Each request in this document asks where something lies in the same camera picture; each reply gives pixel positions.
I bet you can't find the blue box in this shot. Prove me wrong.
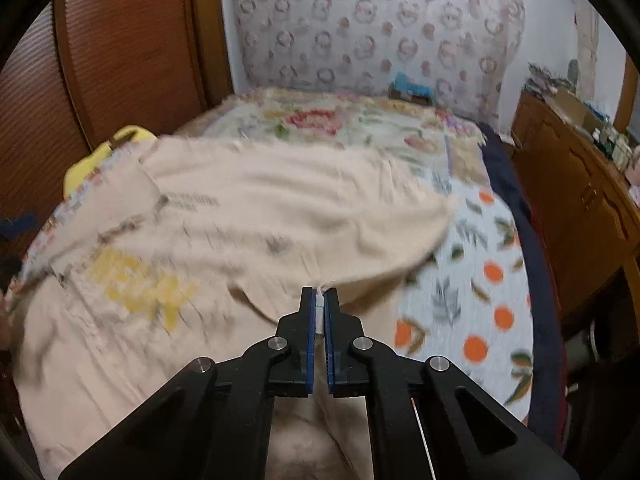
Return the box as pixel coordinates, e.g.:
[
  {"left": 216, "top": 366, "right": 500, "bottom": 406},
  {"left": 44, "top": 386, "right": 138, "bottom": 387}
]
[{"left": 389, "top": 72, "right": 435, "bottom": 106}]

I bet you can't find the orange fruit print blanket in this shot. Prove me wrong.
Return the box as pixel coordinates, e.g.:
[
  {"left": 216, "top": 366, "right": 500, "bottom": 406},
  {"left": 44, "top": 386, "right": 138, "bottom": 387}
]
[{"left": 395, "top": 187, "right": 536, "bottom": 428}]

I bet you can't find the white lace curtain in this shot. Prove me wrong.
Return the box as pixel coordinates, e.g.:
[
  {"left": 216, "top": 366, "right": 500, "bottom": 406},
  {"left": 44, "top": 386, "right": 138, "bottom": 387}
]
[{"left": 575, "top": 5, "right": 601, "bottom": 96}]

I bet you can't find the navy bed sheet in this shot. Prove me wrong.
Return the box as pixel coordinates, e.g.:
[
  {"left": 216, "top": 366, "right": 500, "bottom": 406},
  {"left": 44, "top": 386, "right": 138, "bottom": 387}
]
[{"left": 477, "top": 122, "right": 568, "bottom": 448}]

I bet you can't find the yellow plastic item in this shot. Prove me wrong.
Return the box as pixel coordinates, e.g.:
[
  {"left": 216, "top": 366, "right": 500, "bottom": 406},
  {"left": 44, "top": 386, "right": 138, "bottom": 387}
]
[{"left": 65, "top": 127, "right": 156, "bottom": 196}]

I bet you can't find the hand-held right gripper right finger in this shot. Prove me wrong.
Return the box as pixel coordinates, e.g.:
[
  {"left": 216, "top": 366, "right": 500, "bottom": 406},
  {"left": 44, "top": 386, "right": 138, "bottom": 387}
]
[{"left": 322, "top": 286, "right": 581, "bottom": 480}]

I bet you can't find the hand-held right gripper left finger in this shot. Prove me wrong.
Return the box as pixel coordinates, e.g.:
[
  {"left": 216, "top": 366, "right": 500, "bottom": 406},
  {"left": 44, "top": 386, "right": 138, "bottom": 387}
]
[{"left": 57, "top": 286, "right": 318, "bottom": 480}]

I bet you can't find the clutter of small items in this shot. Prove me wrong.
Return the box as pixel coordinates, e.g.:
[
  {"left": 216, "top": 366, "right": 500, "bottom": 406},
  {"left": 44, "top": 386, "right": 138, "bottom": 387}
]
[{"left": 590, "top": 105, "right": 636, "bottom": 163}]

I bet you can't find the beige printed garment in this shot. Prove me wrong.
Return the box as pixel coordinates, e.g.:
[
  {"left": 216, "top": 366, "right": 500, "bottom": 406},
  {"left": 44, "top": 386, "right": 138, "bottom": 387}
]
[{"left": 12, "top": 135, "right": 458, "bottom": 480}]

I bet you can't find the wooden cabinet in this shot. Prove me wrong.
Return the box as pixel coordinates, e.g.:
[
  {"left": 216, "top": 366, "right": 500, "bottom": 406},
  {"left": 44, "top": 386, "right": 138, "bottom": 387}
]
[{"left": 510, "top": 90, "right": 640, "bottom": 321}]

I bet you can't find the cardboard box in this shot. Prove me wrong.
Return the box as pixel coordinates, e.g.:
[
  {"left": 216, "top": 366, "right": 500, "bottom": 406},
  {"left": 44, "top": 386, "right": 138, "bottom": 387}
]
[{"left": 542, "top": 89, "right": 608, "bottom": 131}]

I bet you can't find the wooden wardrobe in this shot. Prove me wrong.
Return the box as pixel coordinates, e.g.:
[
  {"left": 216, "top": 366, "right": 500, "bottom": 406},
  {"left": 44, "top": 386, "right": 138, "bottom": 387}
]
[{"left": 0, "top": 0, "right": 233, "bottom": 261}]

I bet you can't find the floral quilt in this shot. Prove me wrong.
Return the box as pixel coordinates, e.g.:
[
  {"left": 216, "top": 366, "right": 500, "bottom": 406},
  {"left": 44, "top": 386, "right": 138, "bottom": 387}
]
[{"left": 175, "top": 87, "right": 491, "bottom": 196}]

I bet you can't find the wooden window frame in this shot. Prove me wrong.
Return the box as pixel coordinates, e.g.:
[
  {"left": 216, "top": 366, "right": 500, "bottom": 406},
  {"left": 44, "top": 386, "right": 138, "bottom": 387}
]
[{"left": 612, "top": 52, "right": 640, "bottom": 131}]

